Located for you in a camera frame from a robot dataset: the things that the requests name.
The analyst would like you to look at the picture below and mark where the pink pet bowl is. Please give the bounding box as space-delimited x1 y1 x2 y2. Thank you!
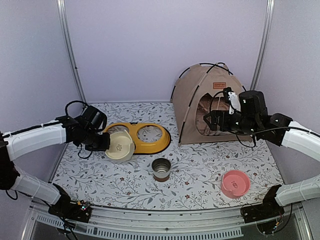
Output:
221 170 251 199

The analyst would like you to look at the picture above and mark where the steel cup with brown base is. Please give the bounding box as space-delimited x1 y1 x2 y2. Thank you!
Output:
151 158 171 182

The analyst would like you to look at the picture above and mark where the beige pet tent fabric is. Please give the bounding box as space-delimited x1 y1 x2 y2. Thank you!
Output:
170 62 245 146

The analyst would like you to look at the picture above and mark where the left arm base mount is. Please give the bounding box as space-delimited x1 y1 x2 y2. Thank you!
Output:
48 199 92 223

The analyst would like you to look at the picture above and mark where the cream pet bowl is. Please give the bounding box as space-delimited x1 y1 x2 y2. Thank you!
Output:
105 130 135 162

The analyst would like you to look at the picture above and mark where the aluminium front rail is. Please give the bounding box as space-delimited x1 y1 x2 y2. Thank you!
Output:
22 201 313 240

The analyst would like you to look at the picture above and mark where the aluminium frame post left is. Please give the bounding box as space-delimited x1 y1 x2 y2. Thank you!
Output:
56 0 87 102

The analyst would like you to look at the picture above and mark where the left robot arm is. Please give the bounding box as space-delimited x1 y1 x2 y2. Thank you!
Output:
0 105 110 217

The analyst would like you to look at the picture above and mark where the beige patterned pet pillow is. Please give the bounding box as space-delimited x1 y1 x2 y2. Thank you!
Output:
195 93 230 136

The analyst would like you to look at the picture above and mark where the aluminium frame post right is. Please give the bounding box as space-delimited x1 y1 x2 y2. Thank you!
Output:
250 0 275 90

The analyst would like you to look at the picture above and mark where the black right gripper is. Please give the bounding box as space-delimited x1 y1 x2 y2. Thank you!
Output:
203 109 259 136

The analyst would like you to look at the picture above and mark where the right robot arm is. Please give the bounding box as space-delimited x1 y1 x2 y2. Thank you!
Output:
203 87 320 218

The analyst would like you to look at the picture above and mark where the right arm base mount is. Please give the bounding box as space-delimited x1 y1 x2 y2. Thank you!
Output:
240 203 285 235

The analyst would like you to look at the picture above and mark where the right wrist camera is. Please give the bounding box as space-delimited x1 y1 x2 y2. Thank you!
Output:
222 87 241 115

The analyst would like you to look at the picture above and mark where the yellow double bowl holder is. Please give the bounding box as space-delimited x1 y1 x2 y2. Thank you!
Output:
103 122 171 155

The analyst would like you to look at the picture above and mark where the aluminium frame post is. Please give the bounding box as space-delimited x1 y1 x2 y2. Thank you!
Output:
250 0 275 90
56 0 87 102

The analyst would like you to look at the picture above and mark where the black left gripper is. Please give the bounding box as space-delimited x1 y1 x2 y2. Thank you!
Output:
81 129 110 152

